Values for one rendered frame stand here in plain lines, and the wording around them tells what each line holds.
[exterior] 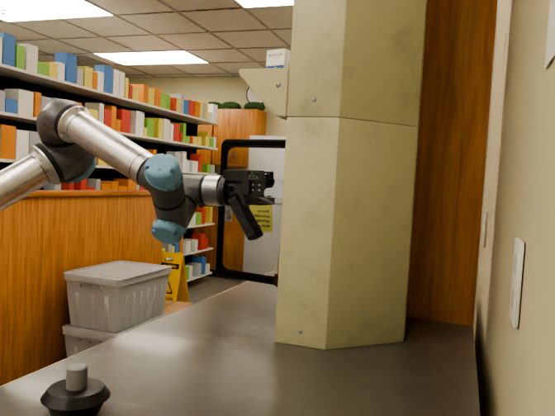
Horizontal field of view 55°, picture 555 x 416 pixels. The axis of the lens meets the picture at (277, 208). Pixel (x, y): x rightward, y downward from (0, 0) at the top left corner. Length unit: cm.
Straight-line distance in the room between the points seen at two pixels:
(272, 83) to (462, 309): 74
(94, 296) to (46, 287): 31
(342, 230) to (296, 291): 16
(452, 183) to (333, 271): 46
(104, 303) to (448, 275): 231
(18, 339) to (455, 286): 258
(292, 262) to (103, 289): 229
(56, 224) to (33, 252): 23
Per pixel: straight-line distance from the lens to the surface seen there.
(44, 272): 345
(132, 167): 120
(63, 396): 80
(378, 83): 113
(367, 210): 111
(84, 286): 337
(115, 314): 329
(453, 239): 141
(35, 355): 353
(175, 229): 123
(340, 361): 106
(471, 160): 141
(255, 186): 124
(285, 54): 122
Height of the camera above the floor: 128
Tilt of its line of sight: 3 degrees down
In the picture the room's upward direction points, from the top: 3 degrees clockwise
